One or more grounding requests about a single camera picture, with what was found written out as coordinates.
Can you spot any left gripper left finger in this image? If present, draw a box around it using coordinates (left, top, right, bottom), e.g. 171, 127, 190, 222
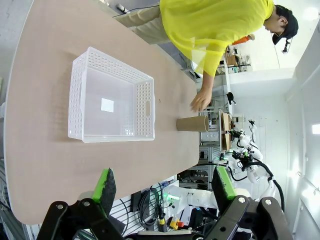
36, 167, 126, 240

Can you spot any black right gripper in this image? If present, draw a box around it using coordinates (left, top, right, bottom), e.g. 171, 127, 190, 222
234, 151, 252, 166

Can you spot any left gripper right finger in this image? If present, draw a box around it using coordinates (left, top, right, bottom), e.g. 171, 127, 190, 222
199, 166, 293, 240

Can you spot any white perforated plastic basket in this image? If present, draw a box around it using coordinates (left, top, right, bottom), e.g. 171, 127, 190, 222
67, 46, 156, 144

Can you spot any person right forearm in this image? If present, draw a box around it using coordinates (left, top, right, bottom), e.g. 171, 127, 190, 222
198, 71, 216, 97

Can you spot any person right hand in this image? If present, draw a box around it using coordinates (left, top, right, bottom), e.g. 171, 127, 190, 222
189, 88, 213, 112

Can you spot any white pegboard panel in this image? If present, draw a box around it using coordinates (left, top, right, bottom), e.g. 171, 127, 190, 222
107, 174, 181, 238

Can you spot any black power adapter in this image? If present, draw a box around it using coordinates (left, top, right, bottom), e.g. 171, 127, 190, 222
131, 191, 143, 211

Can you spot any yellow red emergency stop button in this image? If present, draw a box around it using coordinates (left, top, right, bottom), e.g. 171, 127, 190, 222
169, 217, 185, 230

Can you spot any person in yellow shirt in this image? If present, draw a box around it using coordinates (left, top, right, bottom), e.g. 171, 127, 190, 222
128, 0, 300, 78

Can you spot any black baseball cap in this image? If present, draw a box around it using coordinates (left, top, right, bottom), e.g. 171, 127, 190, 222
271, 4, 300, 46

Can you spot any aluminium frame rack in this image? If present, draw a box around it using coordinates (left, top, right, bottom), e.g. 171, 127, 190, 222
198, 109, 226, 166

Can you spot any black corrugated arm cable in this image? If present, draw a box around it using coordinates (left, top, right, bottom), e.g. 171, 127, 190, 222
226, 159, 286, 213

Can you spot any black coiled cable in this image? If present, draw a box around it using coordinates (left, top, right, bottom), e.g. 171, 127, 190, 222
138, 187, 161, 228

